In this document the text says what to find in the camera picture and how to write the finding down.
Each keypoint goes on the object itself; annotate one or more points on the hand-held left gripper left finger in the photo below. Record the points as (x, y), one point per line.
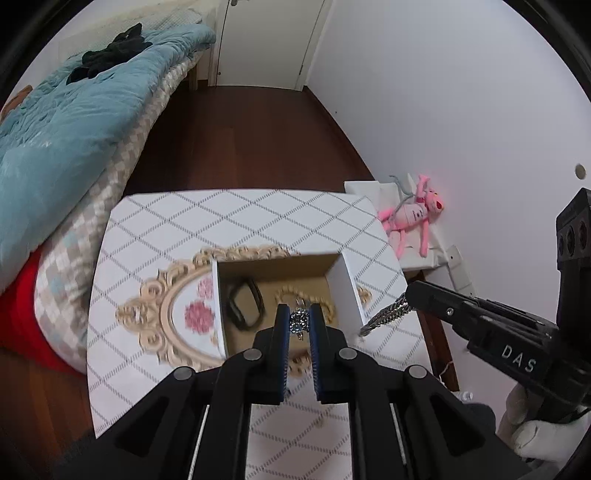
(282, 344)

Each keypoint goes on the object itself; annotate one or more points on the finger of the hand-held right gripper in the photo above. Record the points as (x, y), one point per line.
(434, 300)

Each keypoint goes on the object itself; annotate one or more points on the white wall outlet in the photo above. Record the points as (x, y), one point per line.
(461, 272)

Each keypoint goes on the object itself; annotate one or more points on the white quilted pillow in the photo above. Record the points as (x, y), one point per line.
(175, 16)

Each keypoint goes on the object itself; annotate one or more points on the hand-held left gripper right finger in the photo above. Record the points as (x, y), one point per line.
(316, 346)

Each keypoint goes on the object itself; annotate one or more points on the red cloth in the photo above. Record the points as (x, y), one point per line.
(27, 314)

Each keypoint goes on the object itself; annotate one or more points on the white diamond-pattern tablecloth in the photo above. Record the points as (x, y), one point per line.
(184, 217)

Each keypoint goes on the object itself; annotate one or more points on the checkered bed mattress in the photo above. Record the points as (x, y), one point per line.
(92, 230)

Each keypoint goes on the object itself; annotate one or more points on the black clothing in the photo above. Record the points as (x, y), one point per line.
(113, 50)

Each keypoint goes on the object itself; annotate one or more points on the white door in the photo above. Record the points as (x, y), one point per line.
(268, 41)

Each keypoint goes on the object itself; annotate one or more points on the person's right hand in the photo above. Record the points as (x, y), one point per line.
(535, 436)

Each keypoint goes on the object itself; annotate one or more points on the ornate gold oval frame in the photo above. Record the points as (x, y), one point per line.
(161, 295)

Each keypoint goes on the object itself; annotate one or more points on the light blue quilt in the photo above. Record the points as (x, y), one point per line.
(69, 138)

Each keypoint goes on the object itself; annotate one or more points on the pink plush toy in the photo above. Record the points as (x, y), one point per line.
(408, 214)

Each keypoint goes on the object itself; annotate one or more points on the small clear bottle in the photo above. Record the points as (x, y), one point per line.
(466, 396)

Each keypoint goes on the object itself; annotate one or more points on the white cardboard jewelry box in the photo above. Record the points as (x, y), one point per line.
(344, 286)

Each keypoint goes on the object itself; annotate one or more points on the round wall cap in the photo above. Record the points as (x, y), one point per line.
(580, 171)

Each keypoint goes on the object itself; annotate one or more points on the white-topped wooden side table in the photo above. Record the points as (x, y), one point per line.
(415, 261)

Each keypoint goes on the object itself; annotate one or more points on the silver crystal jewelry piece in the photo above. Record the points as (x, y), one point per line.
(300, 321)

